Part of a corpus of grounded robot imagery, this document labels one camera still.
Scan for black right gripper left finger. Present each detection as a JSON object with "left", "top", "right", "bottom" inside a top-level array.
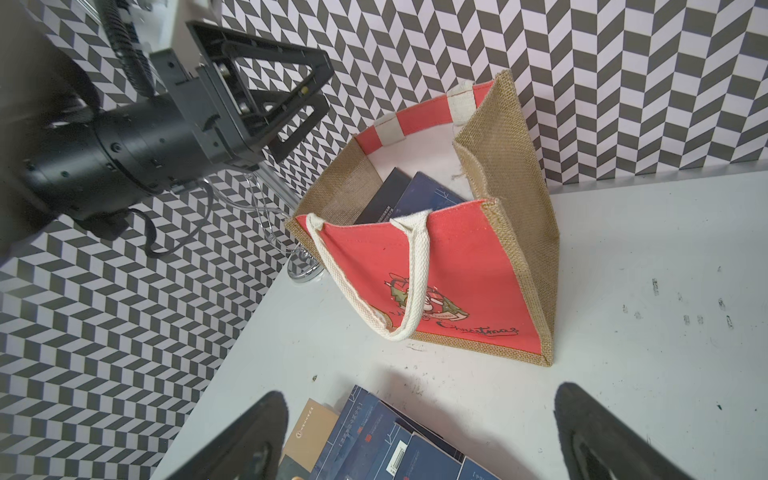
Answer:
[{"left": 169, "top": 391, "right": 288, "bottom": 480}]

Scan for red burlap Christmas bag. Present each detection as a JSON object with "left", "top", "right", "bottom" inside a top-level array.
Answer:
[{"left": 287, "top": 70, "right": 560, "bottom": 366}]

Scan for chrome wire jewelry stand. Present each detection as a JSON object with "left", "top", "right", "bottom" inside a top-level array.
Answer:
[{"left": 197, "top": 167, "right": 328, "bottom": 283}]

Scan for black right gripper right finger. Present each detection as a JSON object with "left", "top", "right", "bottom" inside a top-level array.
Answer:
[{"left": 554, "top": 382, "right": 690, "bottom": 479}]

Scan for dark grey back-cover book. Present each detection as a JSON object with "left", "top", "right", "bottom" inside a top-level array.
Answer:
[{"left": 355, "top": 168, "right": 412, "bottom": 225}]

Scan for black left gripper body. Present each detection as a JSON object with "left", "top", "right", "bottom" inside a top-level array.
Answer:
[{"left": 17, "top": 50, "right": 264, "bottom": 222}]

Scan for blue book with text list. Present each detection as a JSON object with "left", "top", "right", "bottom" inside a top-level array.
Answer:
[{"left": 391, "top": 172, "right": 465, "bottom": 218}]

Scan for blue book yellow label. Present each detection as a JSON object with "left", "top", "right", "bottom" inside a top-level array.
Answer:
[{"left": 309, "top": 385, "right": 498, "bottom": 480}]

